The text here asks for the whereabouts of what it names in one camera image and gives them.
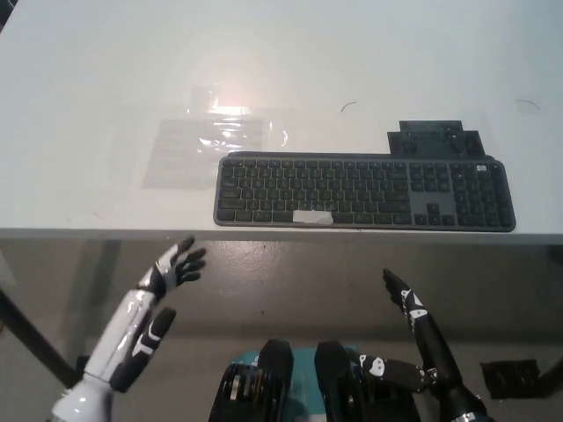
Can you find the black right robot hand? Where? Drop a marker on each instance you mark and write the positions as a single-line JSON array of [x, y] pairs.
[[433, 343]]

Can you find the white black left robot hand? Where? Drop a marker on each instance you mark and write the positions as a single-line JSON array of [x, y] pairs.
[[127, 325]]

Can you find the dark grey full-size keyboard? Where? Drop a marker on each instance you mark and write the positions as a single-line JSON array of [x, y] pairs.
[[360, 193]]

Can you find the black floor anchor plate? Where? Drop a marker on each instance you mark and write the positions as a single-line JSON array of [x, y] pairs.
[[81, 368], [510, 376]]

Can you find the black table leg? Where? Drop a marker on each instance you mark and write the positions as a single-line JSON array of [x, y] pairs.
[[35, 338], [555, 373]]

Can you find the white tape strip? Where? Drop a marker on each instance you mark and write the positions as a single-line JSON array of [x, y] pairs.
[[312, 217]]

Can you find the clear plastic sheet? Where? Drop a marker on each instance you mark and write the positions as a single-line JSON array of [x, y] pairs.
[[193, 149]]

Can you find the black stepped mounting plate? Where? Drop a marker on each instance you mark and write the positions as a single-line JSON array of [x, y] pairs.
[[433, 138]]

